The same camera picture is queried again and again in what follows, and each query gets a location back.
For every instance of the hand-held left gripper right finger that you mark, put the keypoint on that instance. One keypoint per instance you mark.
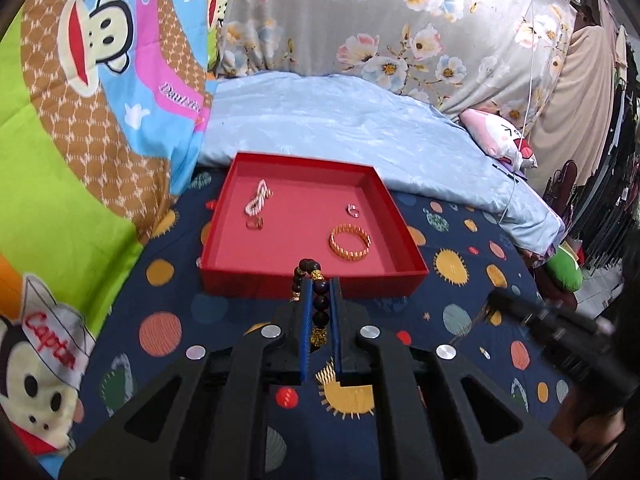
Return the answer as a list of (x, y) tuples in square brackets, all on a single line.
[(336, 330)]

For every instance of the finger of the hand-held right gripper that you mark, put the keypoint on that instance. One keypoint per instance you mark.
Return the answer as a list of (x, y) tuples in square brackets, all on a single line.
[(515, 307)]

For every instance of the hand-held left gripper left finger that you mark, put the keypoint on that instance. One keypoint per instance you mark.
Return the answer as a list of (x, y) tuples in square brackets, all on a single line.
[(306, 330)]

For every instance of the gold bangle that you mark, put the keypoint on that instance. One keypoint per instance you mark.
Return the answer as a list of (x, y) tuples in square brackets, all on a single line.
[(336, 247)]

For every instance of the small hoop earring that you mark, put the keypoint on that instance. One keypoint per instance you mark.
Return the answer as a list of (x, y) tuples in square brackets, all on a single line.
[(248, 223)]

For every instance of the red cardboard box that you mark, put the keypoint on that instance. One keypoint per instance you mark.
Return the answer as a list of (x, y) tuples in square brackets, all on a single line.
[(300, 195)]

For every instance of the person's right forearm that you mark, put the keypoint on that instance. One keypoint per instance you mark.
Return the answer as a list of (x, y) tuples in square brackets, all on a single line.
[(585, 430)]

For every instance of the green plush item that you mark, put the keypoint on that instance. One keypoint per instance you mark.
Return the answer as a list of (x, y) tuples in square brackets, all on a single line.
[(565, 270)]

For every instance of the navy planet bed sheet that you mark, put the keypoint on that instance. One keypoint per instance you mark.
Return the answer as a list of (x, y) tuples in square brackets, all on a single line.
[(460, 270)]

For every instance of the hanging dark clothes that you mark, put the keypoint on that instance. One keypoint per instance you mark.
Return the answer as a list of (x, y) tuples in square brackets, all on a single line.
[(610, 200)]

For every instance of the pink plush pillow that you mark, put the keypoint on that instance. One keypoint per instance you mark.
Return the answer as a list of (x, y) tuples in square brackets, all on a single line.
[(492, 132)]

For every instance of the light blue blanket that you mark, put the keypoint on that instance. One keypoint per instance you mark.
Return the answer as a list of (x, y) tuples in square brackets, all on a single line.
[(325, 120)]

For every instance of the grey floral quilt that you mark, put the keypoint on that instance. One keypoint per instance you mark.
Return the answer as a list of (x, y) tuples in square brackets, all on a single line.
[(375, 20)]

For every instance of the cartoon monkey blanket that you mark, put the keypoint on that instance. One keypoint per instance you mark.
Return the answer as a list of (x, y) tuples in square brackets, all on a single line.
[(75, 110)]

